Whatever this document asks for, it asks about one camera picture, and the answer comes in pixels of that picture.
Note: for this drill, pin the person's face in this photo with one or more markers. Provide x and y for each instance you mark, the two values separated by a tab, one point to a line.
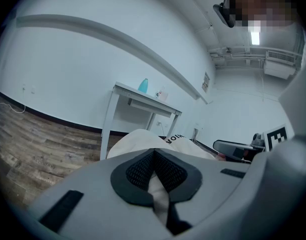
260	2

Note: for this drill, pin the white wall outlet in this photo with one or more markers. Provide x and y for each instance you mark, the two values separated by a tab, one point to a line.
158	123
24	87

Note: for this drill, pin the black head-mounted camera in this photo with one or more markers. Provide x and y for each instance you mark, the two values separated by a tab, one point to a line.
225	11

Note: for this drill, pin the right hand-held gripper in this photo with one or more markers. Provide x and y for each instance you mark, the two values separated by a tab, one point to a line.
278	137

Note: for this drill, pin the pink plastic cup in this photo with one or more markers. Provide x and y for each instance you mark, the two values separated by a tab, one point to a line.
164	96

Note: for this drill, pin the white air conditioner unit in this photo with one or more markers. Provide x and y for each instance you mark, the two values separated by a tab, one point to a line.
280	65

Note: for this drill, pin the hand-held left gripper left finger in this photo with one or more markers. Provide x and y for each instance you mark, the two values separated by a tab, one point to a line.
98	209

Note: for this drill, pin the white under-table tray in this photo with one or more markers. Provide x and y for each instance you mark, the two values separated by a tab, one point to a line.
150	107

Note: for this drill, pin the white table leg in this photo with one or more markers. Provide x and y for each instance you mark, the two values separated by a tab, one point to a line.
151	121
175	124
106	126

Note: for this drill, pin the rectangular ceiling light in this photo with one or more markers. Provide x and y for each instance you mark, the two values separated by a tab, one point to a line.
255	37

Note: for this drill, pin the white ceiling pipes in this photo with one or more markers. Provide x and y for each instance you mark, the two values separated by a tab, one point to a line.
234	54

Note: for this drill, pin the small printed white box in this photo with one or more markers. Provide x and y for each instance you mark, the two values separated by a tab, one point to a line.
158	94

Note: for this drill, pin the teal flask bottle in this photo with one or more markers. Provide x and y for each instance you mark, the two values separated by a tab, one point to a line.
143	86

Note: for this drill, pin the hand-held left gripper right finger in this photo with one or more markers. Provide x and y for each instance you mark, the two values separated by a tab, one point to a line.
213	179

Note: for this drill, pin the long white wall rail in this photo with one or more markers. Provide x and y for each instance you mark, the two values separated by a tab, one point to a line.
118	35

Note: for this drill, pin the white wall notice sign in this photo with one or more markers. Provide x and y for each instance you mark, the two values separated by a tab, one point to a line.
205	82

